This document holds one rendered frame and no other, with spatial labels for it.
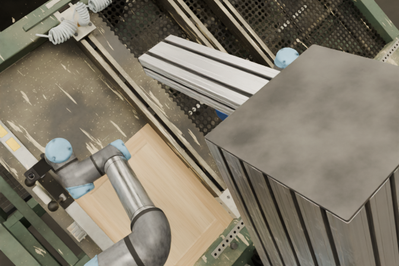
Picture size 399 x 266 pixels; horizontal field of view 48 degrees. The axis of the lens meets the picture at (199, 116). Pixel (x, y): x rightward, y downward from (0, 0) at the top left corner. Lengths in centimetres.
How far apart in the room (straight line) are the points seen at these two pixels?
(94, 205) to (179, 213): 35
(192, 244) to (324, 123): 141
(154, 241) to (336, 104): 63
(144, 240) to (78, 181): 38
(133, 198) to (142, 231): 13
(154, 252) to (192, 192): 87
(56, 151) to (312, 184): 98
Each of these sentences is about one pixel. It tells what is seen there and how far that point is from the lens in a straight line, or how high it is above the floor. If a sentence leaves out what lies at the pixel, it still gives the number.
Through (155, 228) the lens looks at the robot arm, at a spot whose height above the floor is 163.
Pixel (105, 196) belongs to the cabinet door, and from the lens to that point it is 186.
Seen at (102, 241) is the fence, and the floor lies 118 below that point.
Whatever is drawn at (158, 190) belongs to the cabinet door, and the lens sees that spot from 190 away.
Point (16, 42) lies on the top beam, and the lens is 187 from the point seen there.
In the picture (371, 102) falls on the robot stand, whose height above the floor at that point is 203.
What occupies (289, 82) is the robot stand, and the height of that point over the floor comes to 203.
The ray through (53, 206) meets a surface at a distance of 169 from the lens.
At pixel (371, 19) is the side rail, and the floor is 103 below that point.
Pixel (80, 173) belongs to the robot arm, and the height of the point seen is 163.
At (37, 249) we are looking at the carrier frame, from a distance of 263.
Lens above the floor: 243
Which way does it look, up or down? 36 degrees down
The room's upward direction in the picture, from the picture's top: 25 degrees counter-clockwise
